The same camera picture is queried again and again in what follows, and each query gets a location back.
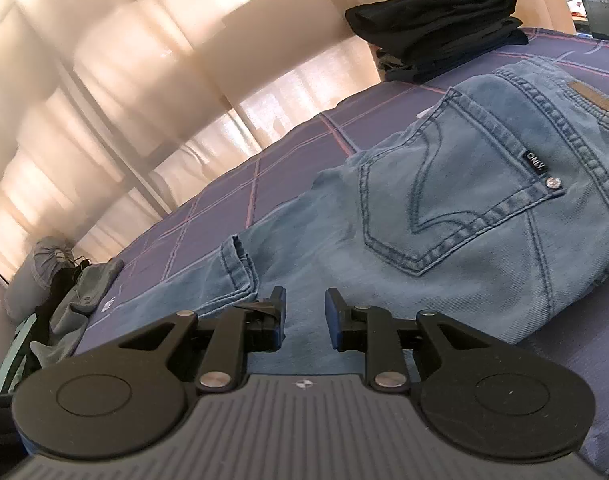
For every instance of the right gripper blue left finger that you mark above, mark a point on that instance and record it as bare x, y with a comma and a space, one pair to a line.
241, 329

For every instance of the blue denim jeans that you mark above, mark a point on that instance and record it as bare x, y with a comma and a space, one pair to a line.
492, 209

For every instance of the sheer cream curtain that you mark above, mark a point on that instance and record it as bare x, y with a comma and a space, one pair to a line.
115, 112

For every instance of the grey bolster pillow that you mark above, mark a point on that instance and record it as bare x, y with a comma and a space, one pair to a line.
30, 285

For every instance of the stack of black folded clothes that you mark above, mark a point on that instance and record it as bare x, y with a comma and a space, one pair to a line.
418, 40

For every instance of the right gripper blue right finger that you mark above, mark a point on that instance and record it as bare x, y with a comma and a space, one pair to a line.
374, 332

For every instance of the purple plaid bed sheet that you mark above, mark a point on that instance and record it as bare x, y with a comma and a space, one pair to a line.
577, 337

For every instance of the grey fleece blanket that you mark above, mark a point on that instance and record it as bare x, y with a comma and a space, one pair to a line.
63, 318

